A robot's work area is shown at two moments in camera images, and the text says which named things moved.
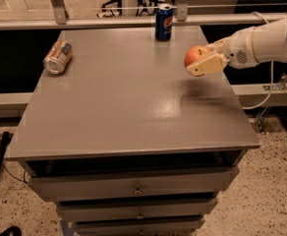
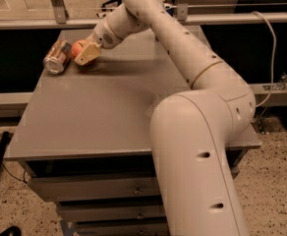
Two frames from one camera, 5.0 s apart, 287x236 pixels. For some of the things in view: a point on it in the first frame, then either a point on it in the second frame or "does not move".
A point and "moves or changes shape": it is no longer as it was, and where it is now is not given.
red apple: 195,54 moves or changes shape
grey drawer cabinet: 126,141 does not move
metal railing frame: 180,15 does not move
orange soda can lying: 56,58 does not move
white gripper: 239,49 -> 101,37
